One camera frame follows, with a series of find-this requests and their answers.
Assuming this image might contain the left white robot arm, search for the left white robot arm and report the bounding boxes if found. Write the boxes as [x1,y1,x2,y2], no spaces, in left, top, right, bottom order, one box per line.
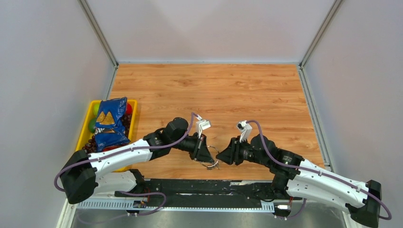
[54,115,215,204]

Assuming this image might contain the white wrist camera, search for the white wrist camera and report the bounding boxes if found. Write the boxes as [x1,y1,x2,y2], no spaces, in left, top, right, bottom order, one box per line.
[236,120,252,143]
[196,119,211,138]

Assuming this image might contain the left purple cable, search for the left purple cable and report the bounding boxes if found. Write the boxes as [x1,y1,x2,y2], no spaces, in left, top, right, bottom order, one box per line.
[53,112,202,218]

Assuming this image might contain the silver wire keyring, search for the silver wire keyring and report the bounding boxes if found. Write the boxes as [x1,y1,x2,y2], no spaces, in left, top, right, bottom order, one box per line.
[199,145,220,170]

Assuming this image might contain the red apple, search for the red apple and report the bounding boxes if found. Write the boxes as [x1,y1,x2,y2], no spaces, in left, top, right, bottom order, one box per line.
[125,103,133,115]

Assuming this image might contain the purple grape bunch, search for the purple grape bunch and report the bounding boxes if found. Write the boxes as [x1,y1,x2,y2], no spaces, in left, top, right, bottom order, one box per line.
[81,115,132,153]

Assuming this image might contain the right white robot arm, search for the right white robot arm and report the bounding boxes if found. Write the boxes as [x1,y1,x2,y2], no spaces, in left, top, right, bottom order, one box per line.
[216,135,382,228]

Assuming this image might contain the lime green fruit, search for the lime green fruit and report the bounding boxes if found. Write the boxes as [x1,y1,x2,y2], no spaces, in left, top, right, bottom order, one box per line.
[92,103,100,117]

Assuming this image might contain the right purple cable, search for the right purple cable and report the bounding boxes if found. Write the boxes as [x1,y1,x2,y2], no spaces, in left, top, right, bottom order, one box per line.
[245,120,392,221]

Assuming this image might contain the blue chips bag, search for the blue chips bag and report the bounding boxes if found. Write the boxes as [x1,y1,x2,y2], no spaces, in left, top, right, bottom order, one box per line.
[95,97,130,152]

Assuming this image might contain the yellow plastic tray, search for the yellow plastic tray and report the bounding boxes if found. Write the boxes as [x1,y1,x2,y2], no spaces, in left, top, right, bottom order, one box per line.
[76,99,137,153]

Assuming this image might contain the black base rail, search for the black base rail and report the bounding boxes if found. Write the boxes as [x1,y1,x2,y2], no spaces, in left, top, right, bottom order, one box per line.
[130,179,290,209]

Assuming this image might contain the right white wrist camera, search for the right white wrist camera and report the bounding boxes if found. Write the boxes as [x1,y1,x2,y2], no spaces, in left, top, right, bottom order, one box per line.
[236,120,252,143]

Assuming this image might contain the green apple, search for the green apple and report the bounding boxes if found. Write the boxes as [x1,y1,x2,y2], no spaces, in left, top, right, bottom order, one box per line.
[87,117,96,133]

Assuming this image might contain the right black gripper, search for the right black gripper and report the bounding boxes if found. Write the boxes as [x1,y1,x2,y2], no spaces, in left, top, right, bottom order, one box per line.
[216,136,270,167]

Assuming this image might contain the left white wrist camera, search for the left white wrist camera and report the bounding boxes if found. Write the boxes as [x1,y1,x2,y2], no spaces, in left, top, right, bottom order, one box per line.
[196,119,211,138]

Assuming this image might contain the purple cable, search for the purple cable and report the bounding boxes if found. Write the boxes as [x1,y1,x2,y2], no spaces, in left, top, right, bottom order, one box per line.
[53,112,202,218]
[245,120,392,221]

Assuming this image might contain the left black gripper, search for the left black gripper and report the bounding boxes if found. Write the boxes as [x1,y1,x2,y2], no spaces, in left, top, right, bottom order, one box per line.
[171,132,215,164]

